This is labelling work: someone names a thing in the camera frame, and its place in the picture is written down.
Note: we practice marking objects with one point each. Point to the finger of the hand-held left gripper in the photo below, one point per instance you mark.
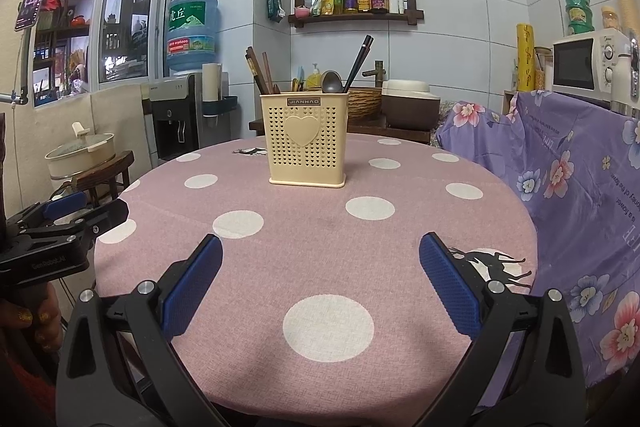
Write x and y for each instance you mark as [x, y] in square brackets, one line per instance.
[65, 205]
[107, 214]

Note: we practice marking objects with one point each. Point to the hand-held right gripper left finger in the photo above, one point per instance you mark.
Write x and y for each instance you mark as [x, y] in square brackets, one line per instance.
[192, 287]

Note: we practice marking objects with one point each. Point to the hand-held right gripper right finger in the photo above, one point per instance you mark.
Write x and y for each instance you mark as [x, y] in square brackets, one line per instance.
[450, 287]

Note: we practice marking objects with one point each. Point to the beige plastic utensil holder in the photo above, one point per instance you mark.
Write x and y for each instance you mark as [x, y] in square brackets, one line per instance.
[302, 142]

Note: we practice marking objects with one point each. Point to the metal spoon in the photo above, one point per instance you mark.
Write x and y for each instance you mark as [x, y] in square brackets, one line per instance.
[331, 82]

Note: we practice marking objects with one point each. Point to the black chopstick wide gold band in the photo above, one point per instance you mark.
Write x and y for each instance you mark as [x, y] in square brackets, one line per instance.
[357, 58]

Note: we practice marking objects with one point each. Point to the person's left hand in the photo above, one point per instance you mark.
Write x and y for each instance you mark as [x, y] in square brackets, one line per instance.
[35, 322]

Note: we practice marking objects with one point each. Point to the cream pot with lid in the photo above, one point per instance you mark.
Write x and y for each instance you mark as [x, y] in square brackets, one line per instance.
[80, 154]

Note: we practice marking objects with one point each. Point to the grey water dispenser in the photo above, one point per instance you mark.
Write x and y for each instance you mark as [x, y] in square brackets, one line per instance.
[170, 127]

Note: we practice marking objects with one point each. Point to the pink polka dot tablecloth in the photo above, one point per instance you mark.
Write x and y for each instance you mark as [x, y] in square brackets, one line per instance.
[310, 257]

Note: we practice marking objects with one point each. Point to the person's red clothing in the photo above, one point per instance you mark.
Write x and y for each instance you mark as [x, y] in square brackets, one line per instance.
[20, 387]

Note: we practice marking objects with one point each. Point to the purple floral cloth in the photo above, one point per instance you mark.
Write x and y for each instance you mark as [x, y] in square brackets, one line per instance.
[575, 207]

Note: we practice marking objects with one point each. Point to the white brown rice cooker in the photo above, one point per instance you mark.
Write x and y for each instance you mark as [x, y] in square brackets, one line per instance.
[410, 104]

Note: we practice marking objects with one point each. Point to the aluminium framed window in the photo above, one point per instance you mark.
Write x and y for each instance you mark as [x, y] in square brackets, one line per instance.
[125, 22]

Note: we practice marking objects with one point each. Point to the light wooden box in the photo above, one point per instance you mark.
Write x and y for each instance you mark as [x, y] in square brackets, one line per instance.
[509, 102]

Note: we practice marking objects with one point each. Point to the blue water jug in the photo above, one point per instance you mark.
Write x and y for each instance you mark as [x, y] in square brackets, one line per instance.
[192, 32]

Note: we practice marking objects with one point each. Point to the woven basin sink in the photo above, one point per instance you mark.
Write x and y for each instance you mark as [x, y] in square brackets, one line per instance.
[365, 102]

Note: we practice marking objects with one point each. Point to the bronze faucet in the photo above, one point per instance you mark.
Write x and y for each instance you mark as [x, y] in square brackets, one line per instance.
[375, 74]

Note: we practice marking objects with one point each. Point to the glass jar yellow contents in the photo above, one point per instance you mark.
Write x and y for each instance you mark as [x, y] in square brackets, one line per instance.
[541, 72]

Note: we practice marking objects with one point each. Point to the yellow soap dispenser bottle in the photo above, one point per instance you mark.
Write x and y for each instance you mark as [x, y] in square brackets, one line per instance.
[314, 79]

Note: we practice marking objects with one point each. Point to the yellow printed paper roll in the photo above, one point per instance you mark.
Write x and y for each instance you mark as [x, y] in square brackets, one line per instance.
[525, 57]

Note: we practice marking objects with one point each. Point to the white microwave oven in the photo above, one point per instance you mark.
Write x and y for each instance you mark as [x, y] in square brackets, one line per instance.
[575, 64]

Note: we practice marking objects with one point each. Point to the green hanging packet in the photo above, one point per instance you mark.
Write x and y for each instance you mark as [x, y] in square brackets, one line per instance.
[275, 4]

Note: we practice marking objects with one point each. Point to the small pink bowl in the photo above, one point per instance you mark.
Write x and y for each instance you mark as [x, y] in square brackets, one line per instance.
[301, 12]

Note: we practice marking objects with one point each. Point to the yellow seasoning pouch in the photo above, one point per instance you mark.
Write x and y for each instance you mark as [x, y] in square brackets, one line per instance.
[325, 1]

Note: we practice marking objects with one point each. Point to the small jar beige lid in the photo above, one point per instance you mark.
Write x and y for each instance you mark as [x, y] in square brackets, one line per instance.
[611, 18]

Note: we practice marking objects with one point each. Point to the dark blue wall holder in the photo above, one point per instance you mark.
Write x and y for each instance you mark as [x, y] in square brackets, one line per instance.
[225, 104]

